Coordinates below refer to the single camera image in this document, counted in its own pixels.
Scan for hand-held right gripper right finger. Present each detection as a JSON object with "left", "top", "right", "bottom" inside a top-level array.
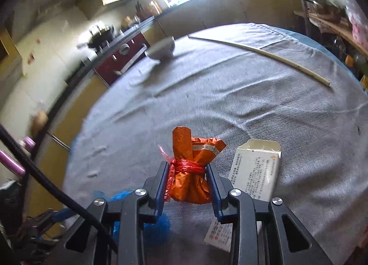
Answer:
[{"left": 206, "top": 163, "right": 334, "bottom": 265}]

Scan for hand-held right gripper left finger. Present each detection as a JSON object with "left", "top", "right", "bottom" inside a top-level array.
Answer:
[{"left": 57, "top": 162, "right": 170, "bottom": 265}]

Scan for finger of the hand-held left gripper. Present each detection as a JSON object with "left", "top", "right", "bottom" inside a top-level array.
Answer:
[{"left": 46, "top": 208, "right": 75, "bottom": 225}]

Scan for orange plastic bag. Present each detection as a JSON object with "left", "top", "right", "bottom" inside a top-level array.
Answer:
[{"left": 158, "top": 126, "right": 227, "bottom": 205}]

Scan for small white red printed box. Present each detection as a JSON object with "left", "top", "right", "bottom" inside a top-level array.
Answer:
[{"left": 204, "top": 217, "right": 234, "bottom": 253}]

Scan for blue plastic bag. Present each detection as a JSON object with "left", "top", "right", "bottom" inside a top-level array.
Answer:
[{"left": 92, "top": 189, "right": 172, "bottom": 248}]

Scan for purple plastic rod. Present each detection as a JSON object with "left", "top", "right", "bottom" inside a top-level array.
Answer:
[{"left": 0, "top": 150, "right": 27, "bottom": 176}]

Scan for grey tablecloth round table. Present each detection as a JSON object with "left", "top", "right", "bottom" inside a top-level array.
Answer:
[{"left": 63, "top": 22, "right": 368, "bottom": 265}]

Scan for maroon oven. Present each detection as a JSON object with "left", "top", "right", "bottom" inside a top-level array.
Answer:
[{"left": 93, "top": 31, "right": 151, "bottom": 87}]

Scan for white bowl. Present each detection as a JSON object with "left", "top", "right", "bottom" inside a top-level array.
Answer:
[{"left": 144, "top": 36, "right": 176, "bottom": 61}]

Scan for long thin pale stick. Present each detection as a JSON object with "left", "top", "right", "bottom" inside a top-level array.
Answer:
[{"left": 187, "top": 34, "right": 332, "bottom": 87}]

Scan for black wok with lid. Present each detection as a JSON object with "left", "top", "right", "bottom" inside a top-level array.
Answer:
[{"left": 86, "top": 22, "right": 115, "bottom": 49}]

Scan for amber jar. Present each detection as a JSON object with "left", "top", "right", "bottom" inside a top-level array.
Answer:
[{"left": 148, "top": 0, "right": 163, "bottom": 16}]

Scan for blue table cover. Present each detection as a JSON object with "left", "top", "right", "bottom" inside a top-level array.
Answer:
[{"left": 283, "top": 29, "right": 368, "bottom": 87}]

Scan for yellow base cabinets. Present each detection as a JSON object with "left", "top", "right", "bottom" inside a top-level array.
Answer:
[{"left": 157, "top": 0, "right": 305, "bottom": 42}]

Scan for wooden shelf stand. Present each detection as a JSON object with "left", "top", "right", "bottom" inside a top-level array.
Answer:
[{"left": 289, "top": 0, "right": 368, "bottom": 56}]

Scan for white pink printed plastic bag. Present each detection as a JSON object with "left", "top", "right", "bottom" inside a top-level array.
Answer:
[{"left": 343, "top": 0, "right": 368, "bottom": 59}]

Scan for black cable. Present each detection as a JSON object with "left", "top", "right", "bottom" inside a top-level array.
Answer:
[{"left": 0, "top": 124, "right": 119, "bottom": 254}]

